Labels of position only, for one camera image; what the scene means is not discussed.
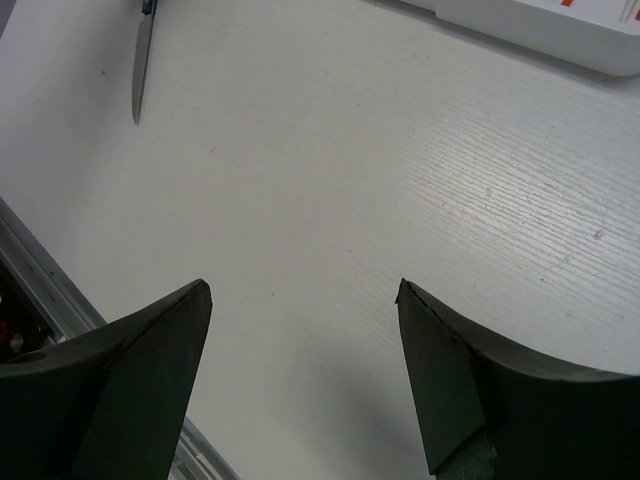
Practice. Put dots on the aluminium table frame rail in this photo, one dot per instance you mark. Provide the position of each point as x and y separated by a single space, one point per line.
68 314

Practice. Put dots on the white divided utensil tray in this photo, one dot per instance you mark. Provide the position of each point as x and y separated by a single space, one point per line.
602 36

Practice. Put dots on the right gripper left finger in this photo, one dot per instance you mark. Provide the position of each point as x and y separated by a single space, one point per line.
109 404

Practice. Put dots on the green handled knife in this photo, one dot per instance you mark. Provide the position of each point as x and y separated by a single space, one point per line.
141 57

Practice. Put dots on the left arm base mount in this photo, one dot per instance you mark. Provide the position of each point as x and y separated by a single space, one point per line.
23 329

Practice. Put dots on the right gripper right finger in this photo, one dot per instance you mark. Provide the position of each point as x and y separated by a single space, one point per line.
491 408

